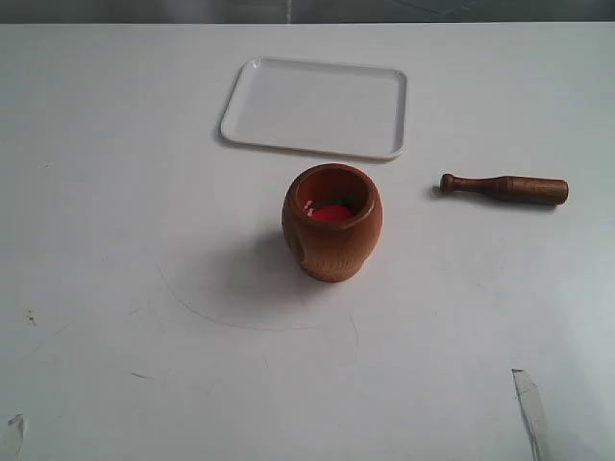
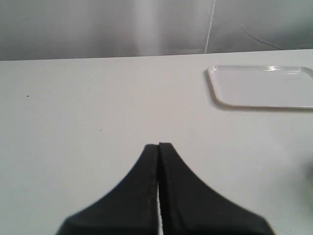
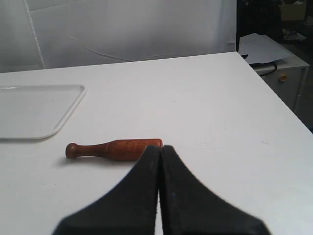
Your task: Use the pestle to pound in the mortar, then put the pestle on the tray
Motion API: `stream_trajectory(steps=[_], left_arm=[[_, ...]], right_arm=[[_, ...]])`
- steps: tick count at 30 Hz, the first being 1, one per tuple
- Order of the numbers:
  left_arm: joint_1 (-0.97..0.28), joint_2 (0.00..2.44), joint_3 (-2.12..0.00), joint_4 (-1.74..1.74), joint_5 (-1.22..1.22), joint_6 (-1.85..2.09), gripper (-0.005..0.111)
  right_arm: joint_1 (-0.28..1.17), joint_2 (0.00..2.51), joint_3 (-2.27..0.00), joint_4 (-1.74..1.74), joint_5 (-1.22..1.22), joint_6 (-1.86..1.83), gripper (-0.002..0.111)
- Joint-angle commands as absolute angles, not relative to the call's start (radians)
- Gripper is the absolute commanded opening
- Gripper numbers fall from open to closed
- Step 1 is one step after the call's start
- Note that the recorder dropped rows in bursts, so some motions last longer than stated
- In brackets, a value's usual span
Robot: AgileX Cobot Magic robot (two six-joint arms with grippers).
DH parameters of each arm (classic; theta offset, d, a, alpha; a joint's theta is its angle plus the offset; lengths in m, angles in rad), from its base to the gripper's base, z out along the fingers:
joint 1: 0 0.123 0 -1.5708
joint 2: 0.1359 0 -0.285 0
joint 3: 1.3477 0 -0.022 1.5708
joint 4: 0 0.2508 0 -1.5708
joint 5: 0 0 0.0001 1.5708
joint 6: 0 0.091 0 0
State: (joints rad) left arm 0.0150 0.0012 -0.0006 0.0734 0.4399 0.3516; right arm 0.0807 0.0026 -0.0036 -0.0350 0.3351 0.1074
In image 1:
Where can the brown wooden pestle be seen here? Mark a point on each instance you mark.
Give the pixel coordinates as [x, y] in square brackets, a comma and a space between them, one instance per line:
[514, 189]

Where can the red object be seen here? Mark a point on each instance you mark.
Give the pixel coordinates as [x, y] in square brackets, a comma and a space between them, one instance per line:
[332, 213]

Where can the wooden mortar cup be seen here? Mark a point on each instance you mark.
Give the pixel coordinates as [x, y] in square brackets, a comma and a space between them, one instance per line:
[334, 251]

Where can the white rectangular plastic tray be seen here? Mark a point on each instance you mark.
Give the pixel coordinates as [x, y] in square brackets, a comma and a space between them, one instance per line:
[336, 109]

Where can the clear tape strip right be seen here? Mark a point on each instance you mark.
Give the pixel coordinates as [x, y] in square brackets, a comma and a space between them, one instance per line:
[533, 416]

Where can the clear tape piece left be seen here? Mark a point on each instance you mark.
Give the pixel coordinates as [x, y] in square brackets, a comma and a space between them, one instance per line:
[15, 435]

